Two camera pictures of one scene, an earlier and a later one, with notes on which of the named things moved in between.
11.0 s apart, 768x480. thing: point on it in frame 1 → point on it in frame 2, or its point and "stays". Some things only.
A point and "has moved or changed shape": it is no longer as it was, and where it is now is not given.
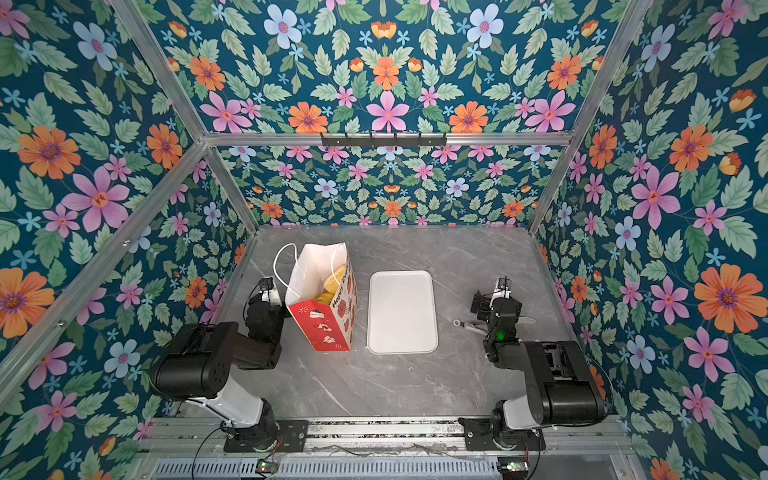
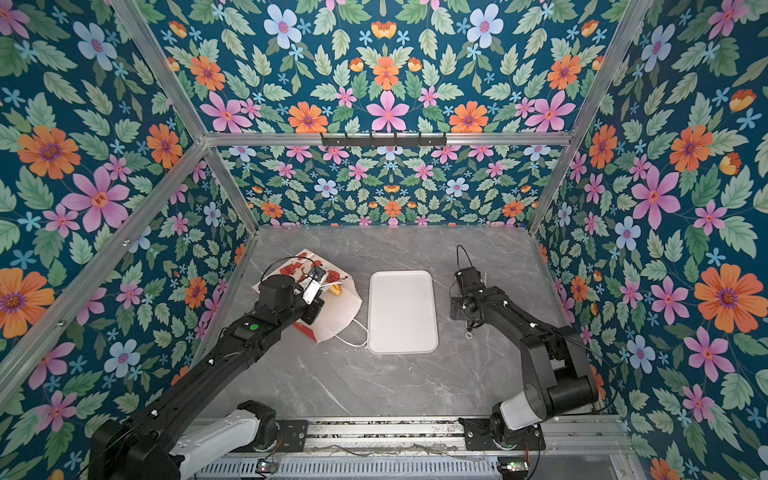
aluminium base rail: (388, 435) stays
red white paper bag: (330, 326) has moved or changed shape
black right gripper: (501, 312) → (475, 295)
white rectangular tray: (401, 315) stays
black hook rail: (384, 141) stays
